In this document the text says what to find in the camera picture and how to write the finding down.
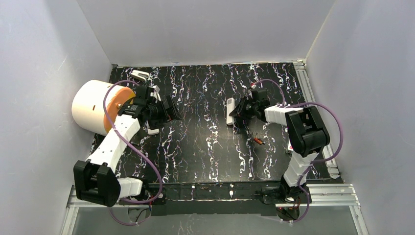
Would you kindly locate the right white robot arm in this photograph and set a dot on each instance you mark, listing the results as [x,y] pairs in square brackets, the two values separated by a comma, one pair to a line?
[307,133]

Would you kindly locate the small white clip object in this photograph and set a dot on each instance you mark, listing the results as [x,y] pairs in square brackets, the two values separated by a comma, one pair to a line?
[140,75]

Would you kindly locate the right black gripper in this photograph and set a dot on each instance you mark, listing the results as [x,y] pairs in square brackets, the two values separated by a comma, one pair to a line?
[242,108]

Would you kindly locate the white remote red label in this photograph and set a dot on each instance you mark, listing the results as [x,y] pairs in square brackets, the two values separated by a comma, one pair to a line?
[289,148]

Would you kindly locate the orange battery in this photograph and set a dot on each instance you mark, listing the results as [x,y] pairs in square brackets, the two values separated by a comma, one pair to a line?
[259,141]

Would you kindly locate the white slim remote control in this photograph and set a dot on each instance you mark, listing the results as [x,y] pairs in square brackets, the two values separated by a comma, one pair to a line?
[229,108]

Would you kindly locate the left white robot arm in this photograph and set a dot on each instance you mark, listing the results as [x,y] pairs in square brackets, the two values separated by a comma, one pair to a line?
[117,113]

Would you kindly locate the white remote with dark buttons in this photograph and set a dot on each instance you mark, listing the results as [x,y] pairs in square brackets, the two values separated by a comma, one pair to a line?
[151,131]

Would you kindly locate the aluminium frame rail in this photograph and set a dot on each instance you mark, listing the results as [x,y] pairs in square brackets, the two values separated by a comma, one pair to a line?
[334,210]

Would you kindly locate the white drum orange lid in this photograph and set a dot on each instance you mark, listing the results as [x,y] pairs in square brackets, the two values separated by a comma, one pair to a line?
[91,101]

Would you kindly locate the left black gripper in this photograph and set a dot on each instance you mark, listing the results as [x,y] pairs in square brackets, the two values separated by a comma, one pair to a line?
[163,108]

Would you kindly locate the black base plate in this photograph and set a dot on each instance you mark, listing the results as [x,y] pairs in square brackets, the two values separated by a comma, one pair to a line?
[257,197]

